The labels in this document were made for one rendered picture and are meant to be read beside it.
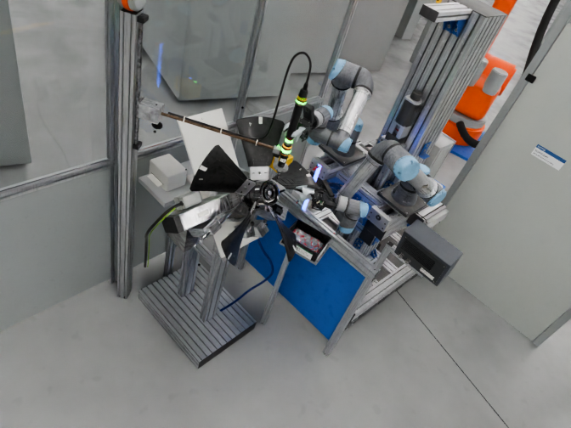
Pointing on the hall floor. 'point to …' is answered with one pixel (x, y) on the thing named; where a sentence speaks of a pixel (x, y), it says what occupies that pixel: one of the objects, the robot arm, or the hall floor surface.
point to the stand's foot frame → (184, 331)
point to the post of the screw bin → (275, 290)
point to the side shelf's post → (169, 257)
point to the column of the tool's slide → (127, 165)
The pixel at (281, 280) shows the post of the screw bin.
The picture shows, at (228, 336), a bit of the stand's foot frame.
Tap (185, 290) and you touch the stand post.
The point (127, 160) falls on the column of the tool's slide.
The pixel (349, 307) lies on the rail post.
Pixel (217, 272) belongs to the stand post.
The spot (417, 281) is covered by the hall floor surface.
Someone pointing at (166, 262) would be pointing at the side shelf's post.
